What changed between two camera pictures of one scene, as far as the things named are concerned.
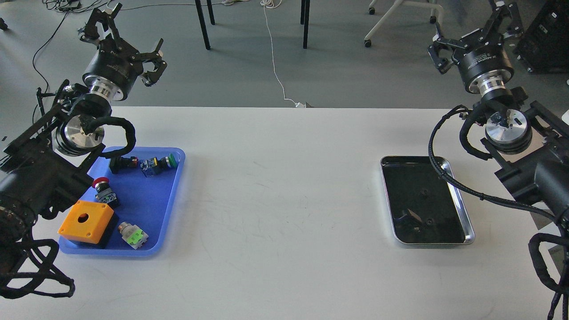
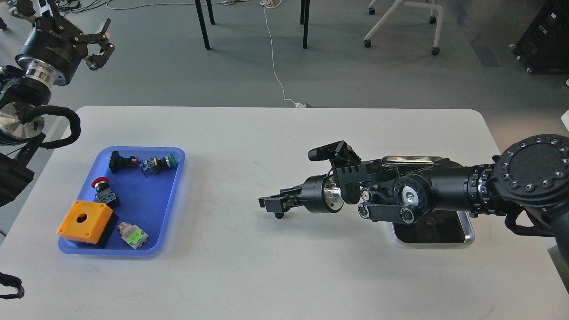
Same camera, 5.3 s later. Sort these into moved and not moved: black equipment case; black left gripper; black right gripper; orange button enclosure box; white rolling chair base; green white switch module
Moved: black left gripper; black right gripper
Not moved: white rolling chair base; black equipment case; green white switch module; orange button enclosure box
